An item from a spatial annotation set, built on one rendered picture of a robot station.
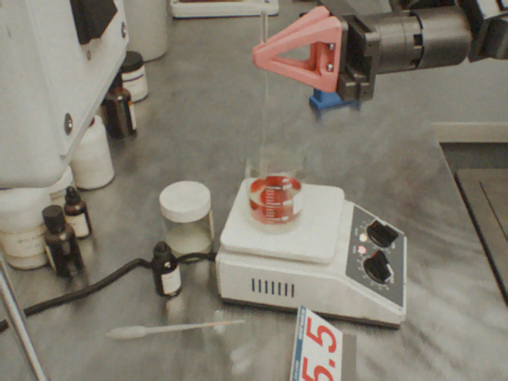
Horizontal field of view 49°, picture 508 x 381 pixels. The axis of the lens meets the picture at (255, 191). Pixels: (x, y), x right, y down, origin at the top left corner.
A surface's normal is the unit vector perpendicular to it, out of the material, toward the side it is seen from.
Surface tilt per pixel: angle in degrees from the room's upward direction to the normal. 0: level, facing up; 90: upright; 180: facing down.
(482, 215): 0
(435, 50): 86
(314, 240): 0
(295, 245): 0
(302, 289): 90
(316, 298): 90
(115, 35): 90
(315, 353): 40
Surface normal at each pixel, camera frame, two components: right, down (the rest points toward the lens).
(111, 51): 1.00, 0.00
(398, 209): -0.02, -0.80
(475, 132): -0.04, 0.60
